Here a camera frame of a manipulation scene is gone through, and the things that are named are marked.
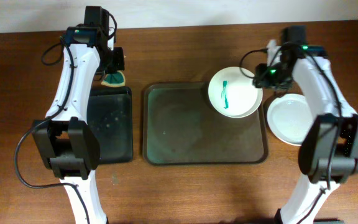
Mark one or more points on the white plate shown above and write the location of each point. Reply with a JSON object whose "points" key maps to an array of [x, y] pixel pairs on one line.
{"points": [[232, 94], [289, 118]]}

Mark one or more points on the green yellow sponge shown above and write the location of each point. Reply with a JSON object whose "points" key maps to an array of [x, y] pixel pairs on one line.
{"points": [[114, 80]]}

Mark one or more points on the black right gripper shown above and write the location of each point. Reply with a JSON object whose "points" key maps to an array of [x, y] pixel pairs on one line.
{"points": [[263, 78]]}

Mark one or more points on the large dark serving tray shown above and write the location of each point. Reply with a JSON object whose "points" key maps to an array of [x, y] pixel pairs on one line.
{"points": [[181, 127]]}

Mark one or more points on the small black tray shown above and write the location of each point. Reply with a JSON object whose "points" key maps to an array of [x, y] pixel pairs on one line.
{"points": [[109, 116]]}

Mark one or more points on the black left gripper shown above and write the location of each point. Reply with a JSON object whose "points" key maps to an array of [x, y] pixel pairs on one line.
{"points": [[120, 65]]}

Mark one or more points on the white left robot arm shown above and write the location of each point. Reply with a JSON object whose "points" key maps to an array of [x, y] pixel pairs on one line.
{"points": [[65, 142]]}

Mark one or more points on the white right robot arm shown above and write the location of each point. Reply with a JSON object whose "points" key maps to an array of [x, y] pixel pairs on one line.
{"points": [[328, 155]]}

